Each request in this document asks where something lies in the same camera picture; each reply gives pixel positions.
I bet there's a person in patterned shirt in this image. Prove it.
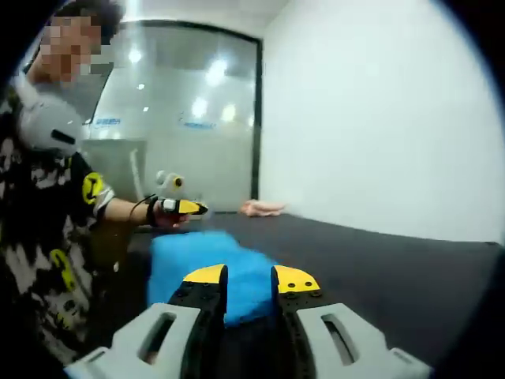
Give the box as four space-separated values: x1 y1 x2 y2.
0 90 119 358

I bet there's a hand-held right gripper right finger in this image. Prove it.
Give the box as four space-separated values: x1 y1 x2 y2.
270 264 432 379

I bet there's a grey worn device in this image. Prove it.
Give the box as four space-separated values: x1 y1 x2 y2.
10 76 84 158

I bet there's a blue logo sticker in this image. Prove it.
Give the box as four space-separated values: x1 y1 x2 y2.
92 116 122 130
180 117 219 132

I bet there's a glass partition black frame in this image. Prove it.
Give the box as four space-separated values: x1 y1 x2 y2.
78 19 264 216

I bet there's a black cable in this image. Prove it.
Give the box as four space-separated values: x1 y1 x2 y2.
129 193 158 223

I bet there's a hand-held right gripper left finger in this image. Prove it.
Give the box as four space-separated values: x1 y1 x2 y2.
64 263 230 379

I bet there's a person's head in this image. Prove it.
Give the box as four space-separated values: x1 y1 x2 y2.
29 0 125 86

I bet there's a white door handle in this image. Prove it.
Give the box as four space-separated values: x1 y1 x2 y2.
129 147 144 199

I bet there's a person's left hand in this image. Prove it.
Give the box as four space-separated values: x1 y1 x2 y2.
147 195 191 230

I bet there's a blue cloth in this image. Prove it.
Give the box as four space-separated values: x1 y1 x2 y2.
147 231 284 329

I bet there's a pink cloth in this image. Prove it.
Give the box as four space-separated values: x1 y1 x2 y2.
240 198 289 219

